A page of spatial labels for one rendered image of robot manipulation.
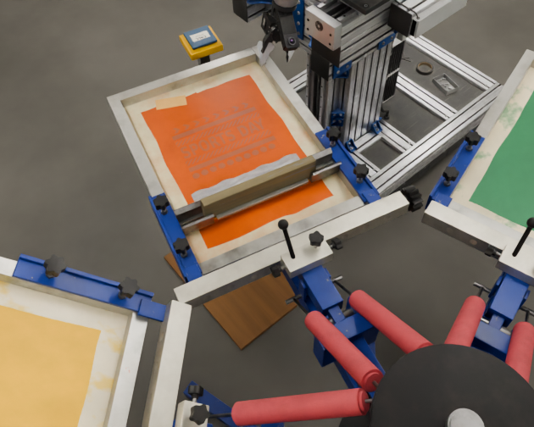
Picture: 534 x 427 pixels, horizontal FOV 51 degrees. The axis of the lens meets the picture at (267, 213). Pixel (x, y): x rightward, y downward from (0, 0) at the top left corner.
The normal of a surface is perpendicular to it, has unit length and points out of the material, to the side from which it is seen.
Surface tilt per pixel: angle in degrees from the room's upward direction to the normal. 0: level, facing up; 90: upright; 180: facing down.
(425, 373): 0
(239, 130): 0
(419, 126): 0
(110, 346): 32
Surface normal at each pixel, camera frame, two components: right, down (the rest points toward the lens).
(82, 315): 0.50, -0.46
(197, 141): -0.04, -0.57
